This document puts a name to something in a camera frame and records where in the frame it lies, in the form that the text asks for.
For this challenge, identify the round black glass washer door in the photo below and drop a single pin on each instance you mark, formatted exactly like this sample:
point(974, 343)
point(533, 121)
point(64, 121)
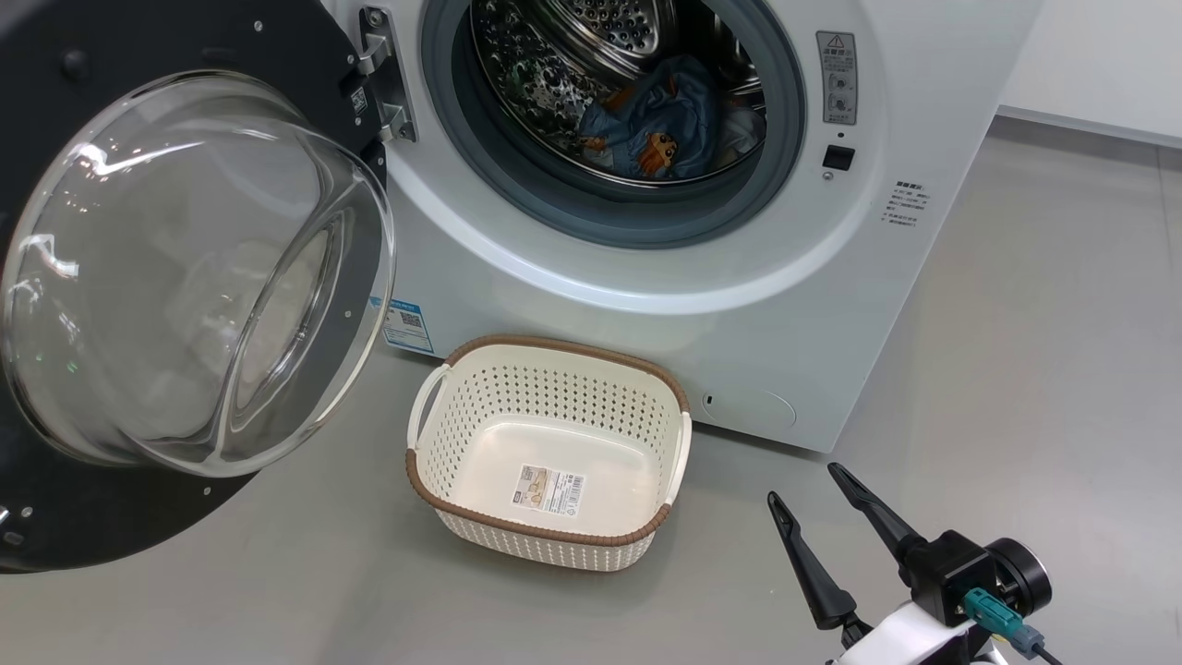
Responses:
point(55, 517)

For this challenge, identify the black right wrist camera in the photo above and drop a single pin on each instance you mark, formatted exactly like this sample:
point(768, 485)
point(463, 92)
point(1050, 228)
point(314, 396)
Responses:
point(960, 563)

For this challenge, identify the teal right camera connector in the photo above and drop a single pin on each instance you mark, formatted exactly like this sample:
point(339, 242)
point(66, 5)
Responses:
point(993, 619)

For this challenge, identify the white partition panel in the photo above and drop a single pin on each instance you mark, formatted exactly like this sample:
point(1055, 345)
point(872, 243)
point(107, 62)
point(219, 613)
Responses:
point(1099, 55)

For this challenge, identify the white perforated basket brown rim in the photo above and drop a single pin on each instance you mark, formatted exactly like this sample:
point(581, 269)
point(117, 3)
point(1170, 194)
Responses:
point(554, 379)

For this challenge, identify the perforated steel washer drum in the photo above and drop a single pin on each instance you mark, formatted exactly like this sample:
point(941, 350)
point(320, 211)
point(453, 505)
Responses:
point(536, 83)

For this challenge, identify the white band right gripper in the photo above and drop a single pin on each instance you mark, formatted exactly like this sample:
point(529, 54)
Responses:
point(896, 642)

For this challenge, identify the basket barcode sticker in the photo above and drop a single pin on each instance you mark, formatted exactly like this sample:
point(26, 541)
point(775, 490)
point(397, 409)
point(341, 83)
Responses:
point(550, 490)

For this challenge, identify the blue cartoon print garment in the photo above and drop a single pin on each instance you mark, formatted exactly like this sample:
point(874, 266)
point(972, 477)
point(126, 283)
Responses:
point(660, 115)

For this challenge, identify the white front-load washing machine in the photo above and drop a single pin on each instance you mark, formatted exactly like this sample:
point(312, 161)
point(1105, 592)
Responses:
point(831, 305)

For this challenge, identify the blue energy label sticker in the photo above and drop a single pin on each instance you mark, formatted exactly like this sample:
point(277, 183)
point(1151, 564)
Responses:
point(407, 325)

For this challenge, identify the grey warning label sticker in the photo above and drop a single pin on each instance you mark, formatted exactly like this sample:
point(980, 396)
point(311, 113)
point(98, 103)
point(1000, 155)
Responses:
point(837, 78)

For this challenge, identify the black door latch socket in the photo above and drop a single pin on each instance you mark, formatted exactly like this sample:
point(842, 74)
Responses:
point(838, 158)

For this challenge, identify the grey rubber door gasket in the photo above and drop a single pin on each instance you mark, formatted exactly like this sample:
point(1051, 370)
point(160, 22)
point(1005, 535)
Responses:
point(462, 139)

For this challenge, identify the metal door hinge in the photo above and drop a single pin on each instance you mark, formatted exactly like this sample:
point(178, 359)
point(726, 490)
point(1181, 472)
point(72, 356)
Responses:
point(388, 74)

